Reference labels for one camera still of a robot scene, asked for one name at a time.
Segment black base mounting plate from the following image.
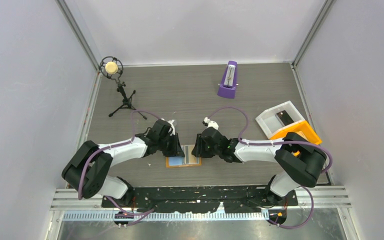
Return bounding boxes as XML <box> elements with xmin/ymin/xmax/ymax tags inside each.
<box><xmin>101</xmin><ymin>185</ymin><xmax>298</xmax><ymax>214</ymax></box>

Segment orange plastic bin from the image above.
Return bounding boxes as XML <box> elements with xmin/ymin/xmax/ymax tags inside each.
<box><xmin>269</xmin><ymin>120</ymin><xmax>323</xmax><ymax>145</ymax></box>

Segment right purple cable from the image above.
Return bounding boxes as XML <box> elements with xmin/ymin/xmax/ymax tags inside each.
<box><xmin>208</xmin><ymin>106</ymin><xmax>334</xmax><ymax>230</ymax></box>

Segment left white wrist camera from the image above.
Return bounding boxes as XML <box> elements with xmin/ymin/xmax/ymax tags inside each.
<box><xmin>166</xmin><ymin>119</ymin><xmax>177</xmax><ymax>136</ymax></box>

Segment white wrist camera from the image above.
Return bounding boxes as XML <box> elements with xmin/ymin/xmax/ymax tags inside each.
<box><xmin>202</xmin><ymin>117</ymin><xmax>219</xmax><ymax>130</ymax></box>
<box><xmin>166</xmin><ymin>119</ymin><xmax>177</xmax><ymax>136</ymax></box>

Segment black device in white bin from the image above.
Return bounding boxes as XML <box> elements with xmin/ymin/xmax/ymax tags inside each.
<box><xmin>275</xmin><ymin>110</ymin><xmax>295</xmax><ymax>127</ymax></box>

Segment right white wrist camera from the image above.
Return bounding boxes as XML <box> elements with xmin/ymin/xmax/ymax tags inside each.
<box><xmin>202</xmin><ymin>117</ymin><xmax>219</xmax><ymax>130</ymax></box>

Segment purple cable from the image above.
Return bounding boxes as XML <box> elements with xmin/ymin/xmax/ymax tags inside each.
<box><xmin>208</xmin><ymin>106</ymin><xmax>334</xmax><ymax>230</ymax></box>
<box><xmin>77</xmin><ymin>109</ymin><xmax>163</xmax><ymax>227</ymax></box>

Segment aluminium frame rail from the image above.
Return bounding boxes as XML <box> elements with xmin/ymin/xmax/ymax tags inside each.
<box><xmin>294</xmin><ymin>185</ymin><xmax>352</xmax><ymax>209</ymax></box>

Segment orange leather card holder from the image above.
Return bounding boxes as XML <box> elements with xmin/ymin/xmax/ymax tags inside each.
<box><xmin>165</xmin><ymin>156</ymin><xmax>189</xmax><ymax>168</ymax></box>

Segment white plastic bin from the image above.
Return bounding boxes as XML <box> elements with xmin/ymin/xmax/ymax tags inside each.
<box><xmin>255</xmin><ymin>100</ymin><xmax>305</xmax><ymax>139</ymax></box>

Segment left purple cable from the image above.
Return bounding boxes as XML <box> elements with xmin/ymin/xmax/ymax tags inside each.
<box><xmin>77</xmin><ymin>109</ymin><xmax>163</xmax><ymax>227</ymax></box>

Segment gold card with stripe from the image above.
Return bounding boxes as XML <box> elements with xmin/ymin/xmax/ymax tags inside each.
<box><xmin>183</xmin><ymin>144</ymin><xmax>202</xmax><ymax>167</ymax></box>

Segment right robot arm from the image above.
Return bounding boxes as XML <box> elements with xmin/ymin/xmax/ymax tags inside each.
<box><xmin>192</xmin><ymin>127</ymin><xmax>328</xmax><ymax>205</ymax></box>

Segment microphone on black tripod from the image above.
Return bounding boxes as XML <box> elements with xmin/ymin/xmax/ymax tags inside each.
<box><xmin>98</xmin><ymin>56</ymin><xmax>136</xmax><ymax>117</ymax></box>

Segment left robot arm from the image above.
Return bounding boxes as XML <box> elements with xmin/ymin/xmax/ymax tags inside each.
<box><xmin>61</xmin><ymin>118</ymin><xmax>185</xmax><ymax>207</ymax></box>

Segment purple metronome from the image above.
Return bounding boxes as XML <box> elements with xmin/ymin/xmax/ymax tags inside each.
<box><xmin>217</xmin><ymin>60</ymin><xmax>238</xmax><ymax>99</ymax></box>

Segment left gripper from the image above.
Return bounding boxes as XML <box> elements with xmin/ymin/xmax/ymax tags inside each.
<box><xmin>157</xmin><ymin>132</ymin><xmax>185</xmax><ymax>158</ymax></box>

